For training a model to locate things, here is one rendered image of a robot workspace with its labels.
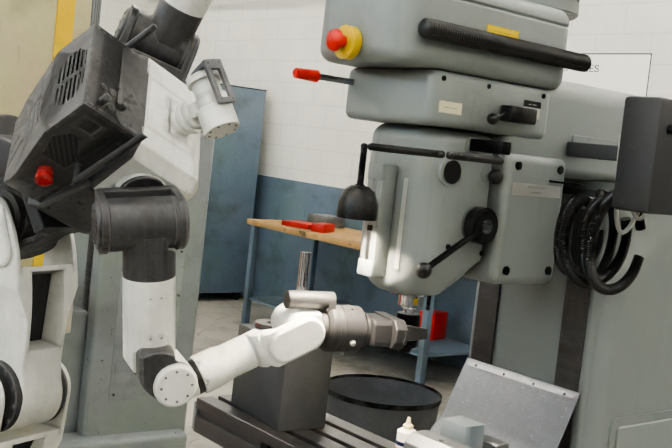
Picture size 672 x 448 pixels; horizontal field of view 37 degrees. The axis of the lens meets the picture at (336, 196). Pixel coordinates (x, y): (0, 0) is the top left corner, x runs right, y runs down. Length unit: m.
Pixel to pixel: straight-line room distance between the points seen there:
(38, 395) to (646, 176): 1.23
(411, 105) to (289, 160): 7.46
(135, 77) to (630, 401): 1.24
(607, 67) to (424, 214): 5.12
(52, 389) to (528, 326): 1.01
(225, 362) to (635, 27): 5.33
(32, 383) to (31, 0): 1.61
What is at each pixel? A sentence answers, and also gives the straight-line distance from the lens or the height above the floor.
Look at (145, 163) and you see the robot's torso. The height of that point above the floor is 1.51.
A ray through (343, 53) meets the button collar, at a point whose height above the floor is 1.74.
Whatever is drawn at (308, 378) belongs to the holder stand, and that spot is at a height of 1.07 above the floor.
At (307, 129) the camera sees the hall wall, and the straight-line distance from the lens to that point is 9.06.
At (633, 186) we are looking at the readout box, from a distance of 1.88.
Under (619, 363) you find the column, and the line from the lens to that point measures 2.20.
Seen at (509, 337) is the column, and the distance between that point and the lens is 2.28.
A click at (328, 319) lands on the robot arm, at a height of 1.25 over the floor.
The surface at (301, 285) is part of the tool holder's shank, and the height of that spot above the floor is 1.26.
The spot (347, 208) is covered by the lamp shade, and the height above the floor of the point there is 1.47.
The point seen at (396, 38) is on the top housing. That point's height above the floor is 1.77.
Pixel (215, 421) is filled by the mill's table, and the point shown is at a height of 0.92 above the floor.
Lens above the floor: 1.58
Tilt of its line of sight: 3 degrees down
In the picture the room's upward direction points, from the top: 6 degrees clockwise
